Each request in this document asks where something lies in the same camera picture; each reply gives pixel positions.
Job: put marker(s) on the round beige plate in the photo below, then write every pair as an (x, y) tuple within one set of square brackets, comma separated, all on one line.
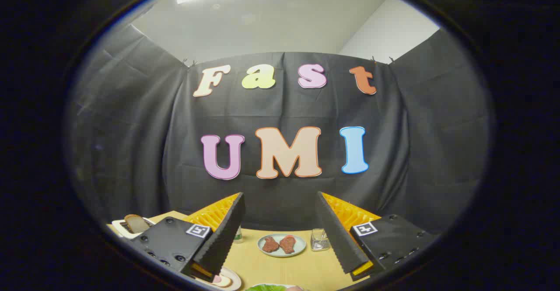
[(235, 280)]

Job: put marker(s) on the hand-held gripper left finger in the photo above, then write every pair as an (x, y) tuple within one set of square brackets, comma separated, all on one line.
[(225, 229)]

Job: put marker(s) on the red-edged brown meat patty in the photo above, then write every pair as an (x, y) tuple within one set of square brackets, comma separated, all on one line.
[(288, 244)]

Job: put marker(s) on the cream toaster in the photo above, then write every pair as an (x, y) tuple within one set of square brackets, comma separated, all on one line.
[(119, 227)]

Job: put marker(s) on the white bread slice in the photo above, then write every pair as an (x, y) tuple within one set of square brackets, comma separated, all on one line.
[(226, 281)]

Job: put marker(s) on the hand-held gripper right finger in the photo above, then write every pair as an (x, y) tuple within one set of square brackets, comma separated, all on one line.
[(337, 234)]

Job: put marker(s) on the green lettuce leaf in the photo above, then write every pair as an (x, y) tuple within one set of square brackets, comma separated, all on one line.
[(267, 288)]

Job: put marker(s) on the bread slice in toaster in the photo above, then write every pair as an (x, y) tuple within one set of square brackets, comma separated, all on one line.
[(136, 223)]

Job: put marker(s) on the clear plastic water bottle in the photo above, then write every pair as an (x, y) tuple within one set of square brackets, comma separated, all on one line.
[(238, 237)]

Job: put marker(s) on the dark brown meat patty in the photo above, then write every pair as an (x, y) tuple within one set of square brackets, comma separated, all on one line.
[(270, 244)]

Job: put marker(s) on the light blue oval plate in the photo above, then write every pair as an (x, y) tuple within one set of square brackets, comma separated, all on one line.
[(280, 254)]

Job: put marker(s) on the pink ham slice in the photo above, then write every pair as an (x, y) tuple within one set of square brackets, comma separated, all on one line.
[(217, 278)]

